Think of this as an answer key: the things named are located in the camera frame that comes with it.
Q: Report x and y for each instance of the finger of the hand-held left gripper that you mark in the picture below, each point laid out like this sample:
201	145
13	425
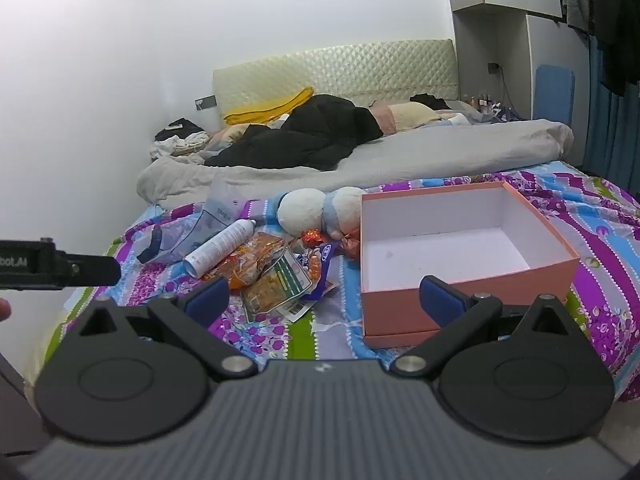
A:
95	270

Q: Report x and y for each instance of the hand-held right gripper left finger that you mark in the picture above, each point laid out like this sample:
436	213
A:
207	302

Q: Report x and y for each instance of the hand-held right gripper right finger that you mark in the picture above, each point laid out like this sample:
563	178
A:
442	302

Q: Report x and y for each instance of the pink cardboard box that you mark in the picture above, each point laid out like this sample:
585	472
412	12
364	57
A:
500	280

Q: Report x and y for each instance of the labelled orange snack packet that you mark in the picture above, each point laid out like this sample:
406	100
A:
272	285

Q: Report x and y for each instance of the red candy wrapper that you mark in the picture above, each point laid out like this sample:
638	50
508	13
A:
312	237

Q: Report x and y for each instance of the blue instant noodle packet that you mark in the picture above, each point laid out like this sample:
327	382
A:
324	252

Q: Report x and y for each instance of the person's left hand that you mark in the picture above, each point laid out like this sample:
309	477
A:
4	310

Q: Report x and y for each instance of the white spray bottle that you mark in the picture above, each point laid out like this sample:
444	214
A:
220	247

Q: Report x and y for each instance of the clear zip bag blue print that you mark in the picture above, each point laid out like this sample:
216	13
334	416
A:
220	210

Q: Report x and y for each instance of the brown orange candy wrapper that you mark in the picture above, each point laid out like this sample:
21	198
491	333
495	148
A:
350	247

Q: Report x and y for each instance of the white and blue plush toy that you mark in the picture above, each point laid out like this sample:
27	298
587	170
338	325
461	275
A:
300	210

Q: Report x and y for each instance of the grey duvet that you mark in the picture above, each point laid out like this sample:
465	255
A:
450	155

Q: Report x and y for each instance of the pile of clothes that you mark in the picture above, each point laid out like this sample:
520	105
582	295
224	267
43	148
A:
180	142

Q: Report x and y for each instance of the colourful floral bed sheet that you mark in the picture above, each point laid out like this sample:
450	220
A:
610	310

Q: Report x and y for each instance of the pink and beige pillow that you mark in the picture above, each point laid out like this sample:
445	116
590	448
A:
405	116

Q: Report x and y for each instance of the purple patterned cloth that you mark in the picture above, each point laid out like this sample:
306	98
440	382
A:
497	115

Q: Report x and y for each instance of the black jacket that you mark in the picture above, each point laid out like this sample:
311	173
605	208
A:
310	135

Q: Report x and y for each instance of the black garment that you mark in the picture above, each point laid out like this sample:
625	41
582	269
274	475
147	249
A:
430	101

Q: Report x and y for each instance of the row of small bottles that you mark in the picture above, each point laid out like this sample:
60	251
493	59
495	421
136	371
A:
482	102

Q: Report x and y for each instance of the yellow blanket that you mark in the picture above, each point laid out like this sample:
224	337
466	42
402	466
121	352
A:
270	107

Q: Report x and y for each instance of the blue panel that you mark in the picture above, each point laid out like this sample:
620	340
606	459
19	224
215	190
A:
555	92

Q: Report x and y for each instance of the blue curtain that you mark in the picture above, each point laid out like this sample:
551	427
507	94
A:
615	130

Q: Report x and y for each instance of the cream quilted headboard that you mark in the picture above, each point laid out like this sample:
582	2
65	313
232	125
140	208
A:
350	65

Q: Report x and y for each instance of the hanging dark clothes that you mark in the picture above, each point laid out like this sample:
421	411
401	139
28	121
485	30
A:
610	20

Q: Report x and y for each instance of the grey wall plate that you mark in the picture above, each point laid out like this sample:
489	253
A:
205	102

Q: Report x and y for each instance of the black wall socket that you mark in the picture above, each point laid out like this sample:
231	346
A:
494	67

